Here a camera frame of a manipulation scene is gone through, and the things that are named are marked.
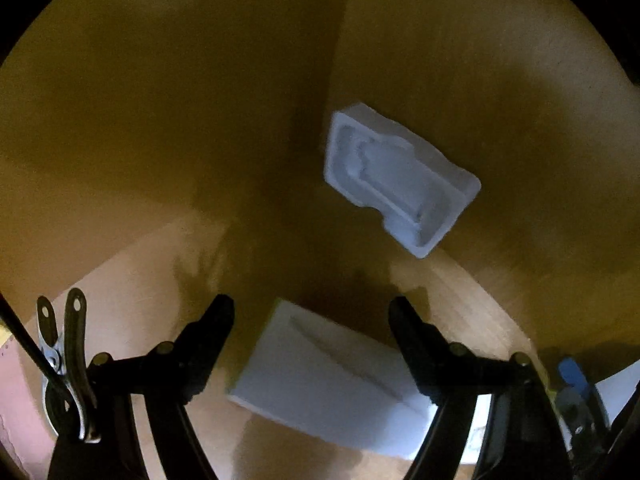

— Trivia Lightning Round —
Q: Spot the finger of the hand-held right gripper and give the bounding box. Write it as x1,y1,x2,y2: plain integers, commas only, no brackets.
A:
555,357,610,463

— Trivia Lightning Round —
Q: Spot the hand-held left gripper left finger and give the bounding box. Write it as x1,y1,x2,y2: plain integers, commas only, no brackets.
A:
87,294,236,480

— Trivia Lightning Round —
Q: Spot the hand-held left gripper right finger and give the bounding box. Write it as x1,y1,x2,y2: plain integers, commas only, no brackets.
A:
389,296,573,480

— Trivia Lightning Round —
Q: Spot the white foam block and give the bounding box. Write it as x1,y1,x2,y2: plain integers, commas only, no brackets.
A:
225,297,441,461

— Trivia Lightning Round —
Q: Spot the white sheet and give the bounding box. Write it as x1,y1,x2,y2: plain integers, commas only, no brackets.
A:
595,371,640,413

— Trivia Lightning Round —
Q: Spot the metal spring clip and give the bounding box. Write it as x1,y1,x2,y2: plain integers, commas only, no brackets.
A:
36,287,101,443

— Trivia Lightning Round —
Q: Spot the white molded packaging tray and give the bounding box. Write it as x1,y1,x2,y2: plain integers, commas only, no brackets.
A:
322,101,483,261

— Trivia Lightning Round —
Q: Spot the black cable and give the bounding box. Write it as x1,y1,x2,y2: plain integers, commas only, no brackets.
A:
0,292,68,391

